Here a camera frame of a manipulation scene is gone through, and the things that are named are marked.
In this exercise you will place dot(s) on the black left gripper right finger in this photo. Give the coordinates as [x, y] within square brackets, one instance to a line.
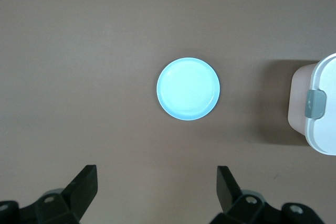
[228, 195]

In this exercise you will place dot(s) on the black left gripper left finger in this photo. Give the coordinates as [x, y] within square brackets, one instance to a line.
[78, 195]

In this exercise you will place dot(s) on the grey box latch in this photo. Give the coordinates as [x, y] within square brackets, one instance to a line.
[315, 103]

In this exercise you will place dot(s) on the white lidded storage box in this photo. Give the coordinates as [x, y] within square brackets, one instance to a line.
[325, 90]

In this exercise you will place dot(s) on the light blue round plate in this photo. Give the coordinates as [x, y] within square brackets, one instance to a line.
[187, 89]

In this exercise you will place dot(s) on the brown table cover cloth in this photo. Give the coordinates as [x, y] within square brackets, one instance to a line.
[78, 51]

